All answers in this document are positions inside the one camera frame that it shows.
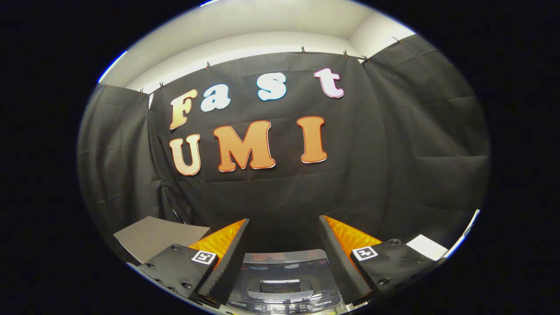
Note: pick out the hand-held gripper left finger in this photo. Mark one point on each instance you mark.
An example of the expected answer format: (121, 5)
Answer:
(232, 262)

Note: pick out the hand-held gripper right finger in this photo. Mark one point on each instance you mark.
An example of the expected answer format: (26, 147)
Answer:
(339, 262)

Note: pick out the dark glass washing machine lid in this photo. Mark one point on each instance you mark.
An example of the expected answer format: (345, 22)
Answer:
(284, 267)

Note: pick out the dark grey washing machine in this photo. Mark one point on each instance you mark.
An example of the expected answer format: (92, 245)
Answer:
(284, 308)

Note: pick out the grey board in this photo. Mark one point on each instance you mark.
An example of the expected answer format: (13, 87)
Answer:
(153, 234)

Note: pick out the white paper sheet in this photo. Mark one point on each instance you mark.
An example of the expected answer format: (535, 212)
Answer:
(426, 247)

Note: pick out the black backdrop cloth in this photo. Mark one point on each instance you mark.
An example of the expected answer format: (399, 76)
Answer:
(372, 153)

